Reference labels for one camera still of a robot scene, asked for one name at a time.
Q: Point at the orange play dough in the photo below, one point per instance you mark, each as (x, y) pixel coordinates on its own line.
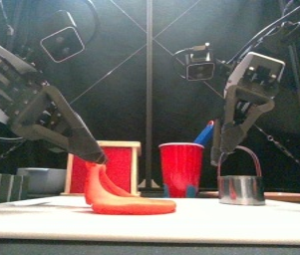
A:
(125, 204)

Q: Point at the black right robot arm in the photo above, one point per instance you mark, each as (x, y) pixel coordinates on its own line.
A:
(280, 30)

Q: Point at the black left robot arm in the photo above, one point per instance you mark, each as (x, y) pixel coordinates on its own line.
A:
(6, 20)

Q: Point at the grey bowl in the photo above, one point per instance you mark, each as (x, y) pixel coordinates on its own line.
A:
(46, 181)

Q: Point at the wooden drawer box red front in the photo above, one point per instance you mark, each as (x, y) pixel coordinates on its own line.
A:
(123, 162)

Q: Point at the blue tool with red tip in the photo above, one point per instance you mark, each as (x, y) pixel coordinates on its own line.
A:
(203, 134)

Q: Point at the red plastic cup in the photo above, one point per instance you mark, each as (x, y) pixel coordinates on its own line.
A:
(181, 169)

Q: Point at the green white striped block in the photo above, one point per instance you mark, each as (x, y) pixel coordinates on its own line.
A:
(0, 187)

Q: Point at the brown wooden board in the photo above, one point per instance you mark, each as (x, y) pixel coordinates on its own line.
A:
(289, 196)

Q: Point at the white cutting board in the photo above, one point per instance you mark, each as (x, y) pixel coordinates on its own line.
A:
(155, 225)

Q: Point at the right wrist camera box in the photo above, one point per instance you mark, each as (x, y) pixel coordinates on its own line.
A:
(199, 64)

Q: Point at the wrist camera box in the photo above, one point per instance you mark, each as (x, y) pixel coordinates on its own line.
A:
(62, 41)
(199, 64)

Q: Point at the diagonal frame brace rod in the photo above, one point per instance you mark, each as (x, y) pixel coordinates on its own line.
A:
(289, 156)

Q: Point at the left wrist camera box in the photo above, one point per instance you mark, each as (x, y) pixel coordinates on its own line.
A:
(62, 41)

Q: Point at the vertical metal frame pole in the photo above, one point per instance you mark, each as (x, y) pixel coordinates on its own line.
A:
(149, 83)

